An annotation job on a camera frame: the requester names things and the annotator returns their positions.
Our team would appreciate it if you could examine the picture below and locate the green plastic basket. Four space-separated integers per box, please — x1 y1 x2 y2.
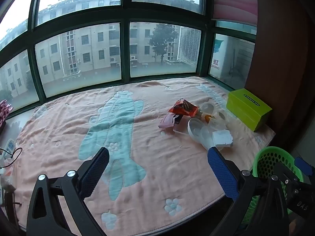
242 147 304 224

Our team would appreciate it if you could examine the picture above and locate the brown wooden cabinet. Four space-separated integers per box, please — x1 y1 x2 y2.
246 0 315 150

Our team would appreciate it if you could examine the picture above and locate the pink packet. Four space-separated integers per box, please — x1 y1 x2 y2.
159 114 183 129

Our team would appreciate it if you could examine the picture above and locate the beige apartment building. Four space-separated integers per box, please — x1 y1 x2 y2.
0 0 180 99

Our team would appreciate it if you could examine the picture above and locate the black cable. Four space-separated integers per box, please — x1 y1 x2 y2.
0 147 23 170

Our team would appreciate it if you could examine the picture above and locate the pink patterned pack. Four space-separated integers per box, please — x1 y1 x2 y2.
0 100 14 128

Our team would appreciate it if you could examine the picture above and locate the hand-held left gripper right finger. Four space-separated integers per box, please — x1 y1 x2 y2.
207 147 291 236

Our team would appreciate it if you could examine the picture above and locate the white power strip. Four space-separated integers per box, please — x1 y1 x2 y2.
0 139 16 159

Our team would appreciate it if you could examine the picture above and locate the green tree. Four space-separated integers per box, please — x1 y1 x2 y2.
149 23 178 65

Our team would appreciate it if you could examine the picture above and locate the orange snack wrapper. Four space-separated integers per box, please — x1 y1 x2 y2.
168 99 199 117

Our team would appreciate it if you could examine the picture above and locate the small clear plastic cup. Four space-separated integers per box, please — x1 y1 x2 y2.
216 112 230 129

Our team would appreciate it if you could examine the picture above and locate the dark green window frame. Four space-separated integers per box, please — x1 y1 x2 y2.
0 0 258 118

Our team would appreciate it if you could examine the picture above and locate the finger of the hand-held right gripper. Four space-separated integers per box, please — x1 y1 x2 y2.
295 156 313 179
278 163 315 218

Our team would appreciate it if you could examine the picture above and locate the round clear plastic cup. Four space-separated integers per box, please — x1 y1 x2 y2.
199 102 217 116

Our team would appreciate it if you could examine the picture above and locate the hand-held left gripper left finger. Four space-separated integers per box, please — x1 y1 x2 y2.
27 147 110 236

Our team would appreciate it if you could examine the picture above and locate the clear plastic tray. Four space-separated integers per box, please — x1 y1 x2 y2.
172 117 197 136

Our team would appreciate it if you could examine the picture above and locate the round clear plastic lid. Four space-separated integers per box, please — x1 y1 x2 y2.
200 125 223 151
187 118 209 143

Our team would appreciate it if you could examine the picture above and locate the pink printed blanket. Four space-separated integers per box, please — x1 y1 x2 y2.
15 75 276 231

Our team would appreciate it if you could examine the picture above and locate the green tissue box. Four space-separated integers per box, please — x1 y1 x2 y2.
226 88 272 132

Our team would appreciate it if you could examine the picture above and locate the white louvre panel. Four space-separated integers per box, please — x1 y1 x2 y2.
177 27 201 65

